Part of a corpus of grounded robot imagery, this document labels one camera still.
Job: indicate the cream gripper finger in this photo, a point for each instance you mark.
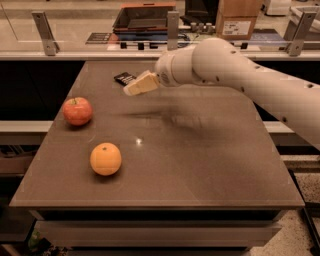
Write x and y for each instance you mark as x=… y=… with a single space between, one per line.
x=132 y=89

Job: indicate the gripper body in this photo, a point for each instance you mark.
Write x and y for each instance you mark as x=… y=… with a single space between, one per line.
x=164 y=72

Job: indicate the black rxbar chocolate bar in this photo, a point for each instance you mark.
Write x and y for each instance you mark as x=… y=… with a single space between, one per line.
x=124 y=78

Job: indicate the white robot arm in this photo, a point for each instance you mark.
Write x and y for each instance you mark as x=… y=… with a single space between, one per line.
x=215 y=62

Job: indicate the dark open tray bin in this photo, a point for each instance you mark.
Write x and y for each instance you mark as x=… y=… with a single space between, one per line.
x=143 y=17

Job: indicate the red apple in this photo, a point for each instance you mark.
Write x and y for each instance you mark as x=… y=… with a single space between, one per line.
x=77 y=111

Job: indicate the orange fruit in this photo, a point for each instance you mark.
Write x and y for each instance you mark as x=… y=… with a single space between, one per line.
x=105 y=159

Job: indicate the cardboard box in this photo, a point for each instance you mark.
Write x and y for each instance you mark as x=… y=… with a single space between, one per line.
x=236 y=19

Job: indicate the middle metal glass bracket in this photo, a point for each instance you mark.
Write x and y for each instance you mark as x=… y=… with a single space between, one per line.
x=172 y=31

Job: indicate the metal glass bracket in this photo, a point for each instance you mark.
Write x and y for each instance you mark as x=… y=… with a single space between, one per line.
x=296 y=43
x=172 y=31
x=50 y=45

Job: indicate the left metal glass bracket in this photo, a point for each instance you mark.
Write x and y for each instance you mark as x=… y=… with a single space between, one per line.
x=50 y=45

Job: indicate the right metal glass bracket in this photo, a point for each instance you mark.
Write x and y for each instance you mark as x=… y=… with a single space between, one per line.
x=296 y=43

